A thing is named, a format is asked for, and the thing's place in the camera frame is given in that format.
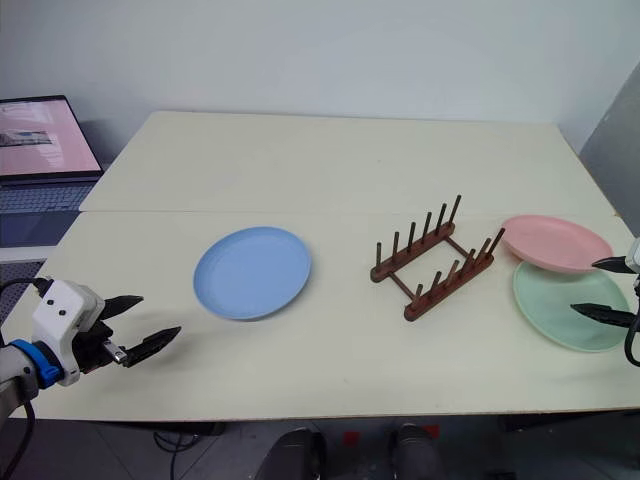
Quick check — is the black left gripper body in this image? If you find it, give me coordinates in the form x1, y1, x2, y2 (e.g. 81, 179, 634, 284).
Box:
74, 305, 129, 375

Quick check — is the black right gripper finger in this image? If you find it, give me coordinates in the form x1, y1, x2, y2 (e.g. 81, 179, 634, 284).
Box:
570, 302, 634, 330
590, 255, 631, 275

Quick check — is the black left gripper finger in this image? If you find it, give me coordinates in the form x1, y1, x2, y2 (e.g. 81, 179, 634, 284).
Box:
120, 326, 183, 369
101, 294, 146, 321

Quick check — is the wooden dish rack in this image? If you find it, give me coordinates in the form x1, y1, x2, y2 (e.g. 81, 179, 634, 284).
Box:
370, 193, 506, 322

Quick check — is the green plate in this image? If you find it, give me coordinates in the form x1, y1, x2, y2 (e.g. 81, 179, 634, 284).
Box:
512, 260, 632, 354

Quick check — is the pink plate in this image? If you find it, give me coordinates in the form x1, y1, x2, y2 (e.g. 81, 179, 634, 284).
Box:
500, 214, 614, 274

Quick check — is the grey panel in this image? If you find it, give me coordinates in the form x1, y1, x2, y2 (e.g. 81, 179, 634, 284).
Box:
578, 63, 640, 240

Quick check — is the blue plate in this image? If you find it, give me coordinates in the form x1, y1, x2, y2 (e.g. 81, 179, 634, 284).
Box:
193, 226, 314, 322

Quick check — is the open laptop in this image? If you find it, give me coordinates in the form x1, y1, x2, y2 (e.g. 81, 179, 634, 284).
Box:
0, 94, 105, 249

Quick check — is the dark rounded robot foot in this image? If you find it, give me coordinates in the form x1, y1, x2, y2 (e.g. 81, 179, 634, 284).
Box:
387, 422, 447, 480
260, 427, 327, 480

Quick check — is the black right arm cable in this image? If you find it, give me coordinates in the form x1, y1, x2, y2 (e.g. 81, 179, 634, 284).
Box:
623, 273, 640, 366

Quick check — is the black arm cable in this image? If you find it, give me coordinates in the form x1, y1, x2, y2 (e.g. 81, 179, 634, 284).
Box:
623, 273, 640, 366
0, 277, 54, 480

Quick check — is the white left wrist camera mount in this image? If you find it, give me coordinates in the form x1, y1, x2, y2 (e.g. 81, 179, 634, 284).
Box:
30, 279, 107, 388

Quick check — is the black floor cable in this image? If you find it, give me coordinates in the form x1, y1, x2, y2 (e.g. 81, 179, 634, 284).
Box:
152, 430, 201, 454

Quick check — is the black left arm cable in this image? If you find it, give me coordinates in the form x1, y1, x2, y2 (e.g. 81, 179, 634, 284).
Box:
0, 277, 54, 480

